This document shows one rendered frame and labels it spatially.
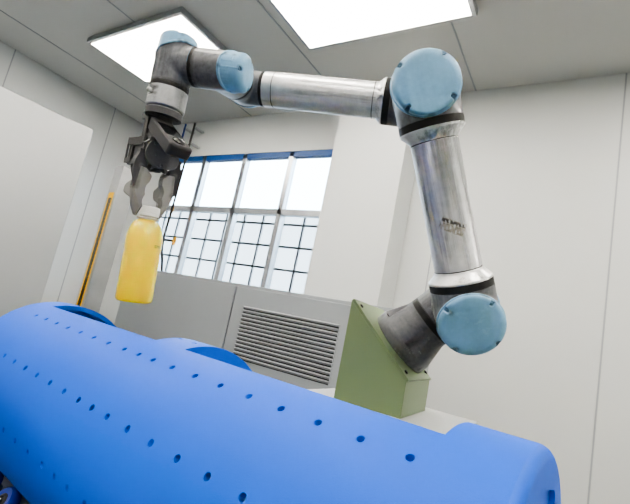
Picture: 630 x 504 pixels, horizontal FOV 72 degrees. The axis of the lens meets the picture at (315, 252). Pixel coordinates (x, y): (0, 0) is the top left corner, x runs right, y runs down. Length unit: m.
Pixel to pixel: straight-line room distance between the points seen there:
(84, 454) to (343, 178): 3.30
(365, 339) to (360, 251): 2.48
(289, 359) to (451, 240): 1.70
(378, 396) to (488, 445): 0.55
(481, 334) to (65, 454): 0.63
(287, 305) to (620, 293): 2.08
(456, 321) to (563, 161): 2.86
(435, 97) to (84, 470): 0.70
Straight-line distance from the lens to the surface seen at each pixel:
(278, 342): 2.43
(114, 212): 1.66
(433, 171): 0.79
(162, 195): 0.91
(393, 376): 0.90
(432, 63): 0.80
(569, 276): 3.32
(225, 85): 0.90
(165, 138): 0.85
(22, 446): 0.68
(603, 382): 3.26
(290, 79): 0.99
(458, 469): 0.35
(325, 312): 2.30
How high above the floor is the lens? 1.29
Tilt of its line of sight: 9 degrees up
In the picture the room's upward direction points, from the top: 12 degrees clockwise
